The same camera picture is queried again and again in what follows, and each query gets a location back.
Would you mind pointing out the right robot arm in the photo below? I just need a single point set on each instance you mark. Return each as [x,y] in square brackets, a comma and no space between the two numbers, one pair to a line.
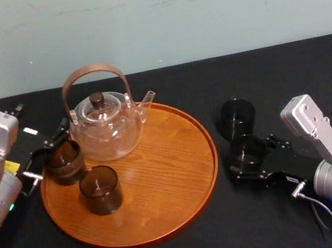
[316,127]

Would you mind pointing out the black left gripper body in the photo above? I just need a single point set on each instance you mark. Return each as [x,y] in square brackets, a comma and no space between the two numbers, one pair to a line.
[27,145]

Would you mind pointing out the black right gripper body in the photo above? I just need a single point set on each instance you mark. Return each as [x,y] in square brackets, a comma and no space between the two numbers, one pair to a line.
[291,170]

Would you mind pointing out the round wooden tray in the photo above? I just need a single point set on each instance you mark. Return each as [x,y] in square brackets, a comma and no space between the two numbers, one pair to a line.
[165,178]

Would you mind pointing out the smoky glass cup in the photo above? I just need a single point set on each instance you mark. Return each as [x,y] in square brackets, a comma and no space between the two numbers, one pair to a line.
[237,118]
[102,198]
[248,156]
[65,171]

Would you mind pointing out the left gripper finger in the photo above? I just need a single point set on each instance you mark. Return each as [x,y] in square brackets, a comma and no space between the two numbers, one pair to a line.
[39,159]
[59,133]

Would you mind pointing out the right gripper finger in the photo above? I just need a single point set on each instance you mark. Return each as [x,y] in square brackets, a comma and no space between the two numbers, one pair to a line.
[279,144]
[251,177]

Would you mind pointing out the glass lid with brown knob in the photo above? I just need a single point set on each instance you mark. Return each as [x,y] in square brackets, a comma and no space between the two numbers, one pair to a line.
[97,102]

